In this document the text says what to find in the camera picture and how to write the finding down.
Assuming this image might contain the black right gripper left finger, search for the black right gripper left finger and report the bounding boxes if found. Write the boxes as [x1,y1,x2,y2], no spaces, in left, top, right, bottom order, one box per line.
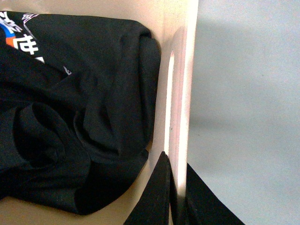
[124,152,171,225]

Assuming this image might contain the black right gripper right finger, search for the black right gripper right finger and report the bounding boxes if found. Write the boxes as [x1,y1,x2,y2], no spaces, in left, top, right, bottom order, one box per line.
[186,164,244,225]

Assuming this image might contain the beige plastic laundry hamper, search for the beige plastic laundry hamper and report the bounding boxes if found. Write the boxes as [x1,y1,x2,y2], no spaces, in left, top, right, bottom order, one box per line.
[0,0,198,225]

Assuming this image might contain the black printed t-shirt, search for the black printed t-shirt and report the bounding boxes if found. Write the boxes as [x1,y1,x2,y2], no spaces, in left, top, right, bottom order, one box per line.
[0,11,161,215]

